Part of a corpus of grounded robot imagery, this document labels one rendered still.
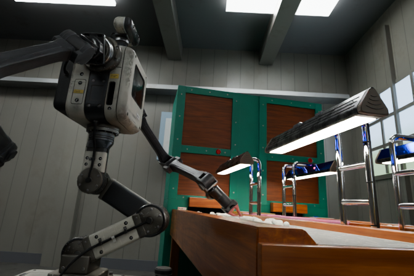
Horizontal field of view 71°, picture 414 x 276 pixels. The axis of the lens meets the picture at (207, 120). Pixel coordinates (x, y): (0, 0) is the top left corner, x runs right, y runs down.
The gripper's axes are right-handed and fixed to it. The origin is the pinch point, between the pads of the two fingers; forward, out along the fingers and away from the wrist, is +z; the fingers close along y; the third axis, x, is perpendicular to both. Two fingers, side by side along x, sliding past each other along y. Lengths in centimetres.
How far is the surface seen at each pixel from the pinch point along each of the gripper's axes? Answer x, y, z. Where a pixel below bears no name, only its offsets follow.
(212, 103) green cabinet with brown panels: -68, 89, -57
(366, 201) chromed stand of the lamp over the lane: -20, -65, 9
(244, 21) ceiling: -211, 165, -111
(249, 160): -27.6, 8.3, -14.3
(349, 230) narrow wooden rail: -9, -63, 10
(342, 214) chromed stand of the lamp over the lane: -17, -52, 12
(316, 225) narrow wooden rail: -9.5, -45.2, 10.5
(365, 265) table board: 8, -97, -5
